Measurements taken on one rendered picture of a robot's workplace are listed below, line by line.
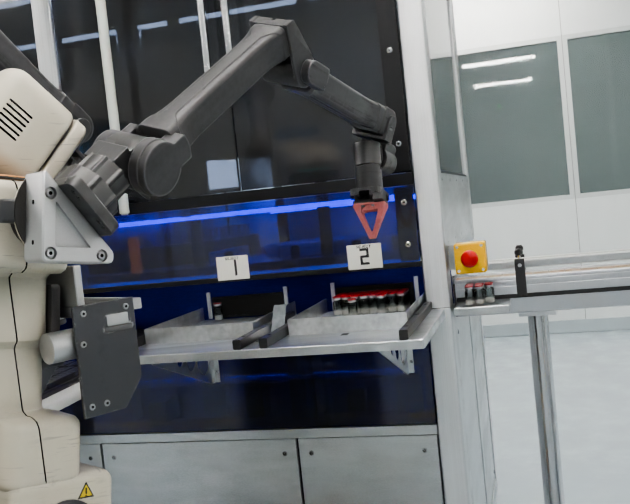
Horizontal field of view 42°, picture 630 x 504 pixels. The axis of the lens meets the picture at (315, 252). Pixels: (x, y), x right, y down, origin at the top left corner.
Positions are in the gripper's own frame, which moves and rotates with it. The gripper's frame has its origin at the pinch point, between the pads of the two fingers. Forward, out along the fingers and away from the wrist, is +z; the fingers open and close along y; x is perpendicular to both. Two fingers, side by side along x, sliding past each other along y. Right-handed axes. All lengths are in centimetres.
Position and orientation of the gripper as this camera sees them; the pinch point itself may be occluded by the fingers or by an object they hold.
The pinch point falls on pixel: (372, 234)
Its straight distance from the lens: 173.1
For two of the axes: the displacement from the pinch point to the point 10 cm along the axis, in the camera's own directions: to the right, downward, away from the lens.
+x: -9.6, 0.9, 2.6
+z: 0.6, 9.9, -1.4
